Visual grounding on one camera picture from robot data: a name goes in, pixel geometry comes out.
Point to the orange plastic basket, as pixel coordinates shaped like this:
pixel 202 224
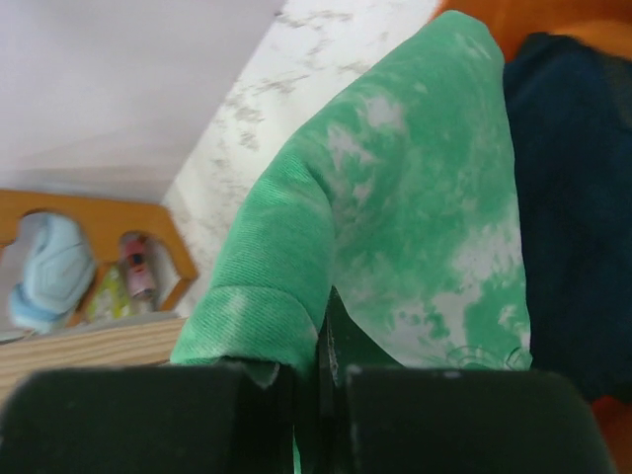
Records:
pixel 568 20

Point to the pink bottle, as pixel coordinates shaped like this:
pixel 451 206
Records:
pixel 135 262

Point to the light blue headphones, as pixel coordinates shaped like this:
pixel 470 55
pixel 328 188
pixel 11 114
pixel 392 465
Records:
pixel 57 273

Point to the brown wooden shelf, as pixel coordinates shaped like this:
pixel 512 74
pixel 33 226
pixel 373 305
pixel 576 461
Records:
pixel 103 222

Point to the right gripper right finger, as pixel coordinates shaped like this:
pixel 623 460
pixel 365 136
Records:
pixel 381 417

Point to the green tie-dye trousers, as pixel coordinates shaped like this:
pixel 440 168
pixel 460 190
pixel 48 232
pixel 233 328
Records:
pixel 399 195

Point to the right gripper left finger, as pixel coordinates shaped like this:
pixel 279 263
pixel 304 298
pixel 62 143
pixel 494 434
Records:
pixel 221 418

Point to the green snack package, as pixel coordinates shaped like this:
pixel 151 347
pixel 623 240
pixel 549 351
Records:
pixel 111 300

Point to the navy blue denim trousers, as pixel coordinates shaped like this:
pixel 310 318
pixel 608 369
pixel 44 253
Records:
pixel 573 207

